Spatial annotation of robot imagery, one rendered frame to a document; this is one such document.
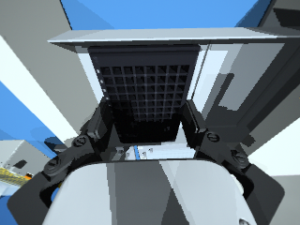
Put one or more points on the blue bench mat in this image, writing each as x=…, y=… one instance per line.
x=17, y=122

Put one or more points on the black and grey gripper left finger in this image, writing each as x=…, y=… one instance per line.
x=30, y=204

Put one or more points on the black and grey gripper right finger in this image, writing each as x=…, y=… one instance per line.
x=262, y=193

